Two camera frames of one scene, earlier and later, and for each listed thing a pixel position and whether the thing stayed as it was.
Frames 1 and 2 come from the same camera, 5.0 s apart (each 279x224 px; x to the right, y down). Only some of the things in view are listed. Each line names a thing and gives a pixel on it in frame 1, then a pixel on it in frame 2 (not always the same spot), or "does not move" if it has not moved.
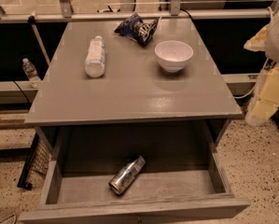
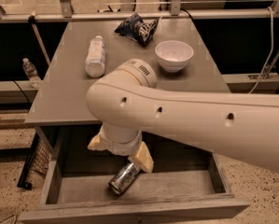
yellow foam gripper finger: (258, 42) to (119, 140)
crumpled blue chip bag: (136, 29) does not move
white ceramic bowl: (173, 55) does not move
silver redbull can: (126, 175) does not move
